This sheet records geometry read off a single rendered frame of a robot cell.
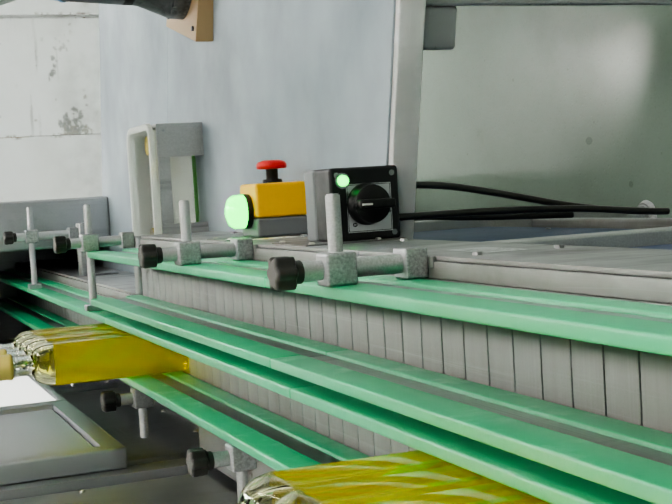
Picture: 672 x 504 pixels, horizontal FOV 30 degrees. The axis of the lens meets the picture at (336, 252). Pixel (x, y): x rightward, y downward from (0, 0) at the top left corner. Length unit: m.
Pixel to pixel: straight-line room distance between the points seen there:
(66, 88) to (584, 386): 4.96
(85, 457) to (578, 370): 1.01
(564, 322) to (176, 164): 1.46
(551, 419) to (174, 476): 0.98
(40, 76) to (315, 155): 4.12
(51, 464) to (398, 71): 0.72
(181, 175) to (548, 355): 1.30
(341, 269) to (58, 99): 4.73
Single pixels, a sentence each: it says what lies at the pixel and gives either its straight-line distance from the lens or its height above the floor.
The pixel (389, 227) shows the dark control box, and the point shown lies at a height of 0.77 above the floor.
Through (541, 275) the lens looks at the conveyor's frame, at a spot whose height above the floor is 0.88.
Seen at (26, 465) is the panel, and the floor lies 1.11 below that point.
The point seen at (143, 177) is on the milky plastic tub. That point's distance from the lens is 2.23.
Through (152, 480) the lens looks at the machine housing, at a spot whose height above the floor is 0.96.
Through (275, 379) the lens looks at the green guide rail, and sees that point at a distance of 1.16.
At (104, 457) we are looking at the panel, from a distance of 1.74.
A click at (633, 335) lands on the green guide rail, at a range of 0.63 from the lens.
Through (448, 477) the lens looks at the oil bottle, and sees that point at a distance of 0.81.
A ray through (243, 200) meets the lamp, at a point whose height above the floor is 0.84.
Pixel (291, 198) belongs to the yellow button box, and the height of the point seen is 0.78.
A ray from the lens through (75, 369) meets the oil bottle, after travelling 1.74.
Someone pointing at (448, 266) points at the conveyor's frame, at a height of 0.88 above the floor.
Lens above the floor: 1.32
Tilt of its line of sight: 21 degrees down
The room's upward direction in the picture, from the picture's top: 95 degrees counter-clockwise
